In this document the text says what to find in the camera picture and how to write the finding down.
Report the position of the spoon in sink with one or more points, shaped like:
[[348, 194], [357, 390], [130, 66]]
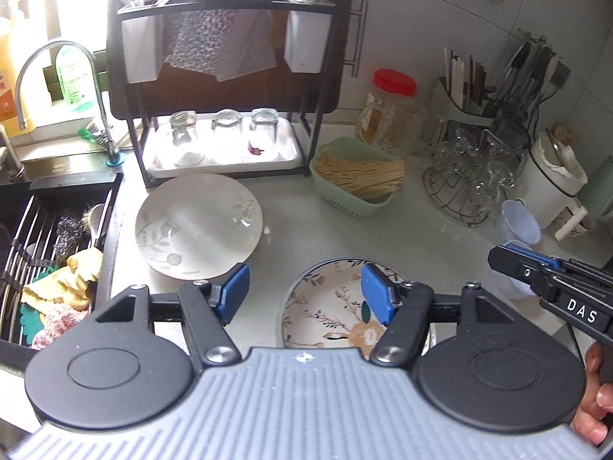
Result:
[[96, 223]]

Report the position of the cluster of glass cups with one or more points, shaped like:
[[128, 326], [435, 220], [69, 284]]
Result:
[[474, 172]]

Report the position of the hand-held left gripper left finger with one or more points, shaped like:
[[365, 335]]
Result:
[[233, 292]]

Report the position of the green plastic basket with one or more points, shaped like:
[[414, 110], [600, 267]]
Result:
[[359, 206]]

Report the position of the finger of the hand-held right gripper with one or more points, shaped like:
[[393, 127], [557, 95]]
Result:
[[512, 266], [539, 256]]

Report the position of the dry noodles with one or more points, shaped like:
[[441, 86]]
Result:
[[359, 175]]

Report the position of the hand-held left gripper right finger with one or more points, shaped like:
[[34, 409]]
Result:
[[377, 297]]

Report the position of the brown cutting board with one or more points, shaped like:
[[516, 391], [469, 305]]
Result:
[[330, 81]]

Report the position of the white drip tray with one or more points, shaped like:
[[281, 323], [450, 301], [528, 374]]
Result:
[[225, 155]]

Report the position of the glass jar with red lid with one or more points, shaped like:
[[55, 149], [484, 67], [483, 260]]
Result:
[[390, 115]]

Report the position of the green scrub brush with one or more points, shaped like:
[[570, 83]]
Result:
[[88, 133]]

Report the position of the steel wool scrubber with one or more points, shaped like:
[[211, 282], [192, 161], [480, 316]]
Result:
[[71, 235]]

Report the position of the teal cloth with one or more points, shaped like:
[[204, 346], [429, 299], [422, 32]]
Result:
[[29, 323]]

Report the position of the black metal dish rack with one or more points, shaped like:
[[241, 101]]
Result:
[[144, 167]]

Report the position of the bunch of chopsticks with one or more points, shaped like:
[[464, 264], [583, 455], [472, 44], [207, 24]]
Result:
[[464, 81]]

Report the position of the white electric pot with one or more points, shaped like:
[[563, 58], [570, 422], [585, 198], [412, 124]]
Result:
[[546, 191]]

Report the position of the yellow cloth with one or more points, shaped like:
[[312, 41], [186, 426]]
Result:
[[62, 282]]

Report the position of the green chopstick holder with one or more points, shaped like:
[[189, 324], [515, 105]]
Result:
[[471, 117]]

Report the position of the person's right hand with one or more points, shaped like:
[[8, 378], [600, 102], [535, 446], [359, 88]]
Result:
[[591, 419]]

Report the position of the steel faucet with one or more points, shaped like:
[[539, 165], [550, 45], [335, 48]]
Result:
[[103, 120]]

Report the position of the white utensil holder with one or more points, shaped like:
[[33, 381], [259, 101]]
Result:
[[139, 48], [306, 38]]

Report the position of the orange bottle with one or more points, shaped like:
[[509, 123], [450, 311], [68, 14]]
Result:
[[12, 81]]

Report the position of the floral ceramic bowl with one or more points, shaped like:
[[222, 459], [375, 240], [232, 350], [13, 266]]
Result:
[[325, 309]]

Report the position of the black sink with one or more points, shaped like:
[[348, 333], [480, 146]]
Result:
[[57, 183]]

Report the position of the leaf-print ceramic plate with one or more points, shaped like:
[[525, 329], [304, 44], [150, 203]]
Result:
[[191, 230]]

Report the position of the pink cloth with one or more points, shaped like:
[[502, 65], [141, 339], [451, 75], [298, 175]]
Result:
[[60, 326]]

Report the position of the green dish soap bottle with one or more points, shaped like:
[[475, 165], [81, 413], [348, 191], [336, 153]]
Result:
[[74, 81]]

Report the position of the row of hanging utensils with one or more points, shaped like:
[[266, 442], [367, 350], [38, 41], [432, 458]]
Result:
[[529, 76]]

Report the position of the clear drinking glass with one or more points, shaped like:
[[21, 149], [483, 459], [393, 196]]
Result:
[[183, 129], [226, 127], [265, 127]]

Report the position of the patterned cloth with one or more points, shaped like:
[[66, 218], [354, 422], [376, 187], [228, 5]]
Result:
[[206, 33]]

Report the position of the sink drain rack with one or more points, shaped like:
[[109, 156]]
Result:
[[28, 230]]

